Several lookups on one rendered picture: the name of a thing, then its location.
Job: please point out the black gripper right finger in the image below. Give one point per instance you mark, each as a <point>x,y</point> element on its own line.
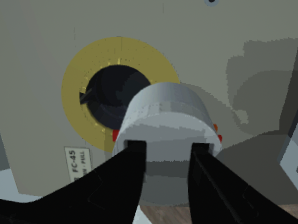
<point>218,196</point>

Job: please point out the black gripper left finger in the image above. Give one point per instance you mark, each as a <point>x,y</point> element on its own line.
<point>107,195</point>

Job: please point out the grey cylinder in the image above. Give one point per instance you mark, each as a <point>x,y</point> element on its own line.
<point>171,118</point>

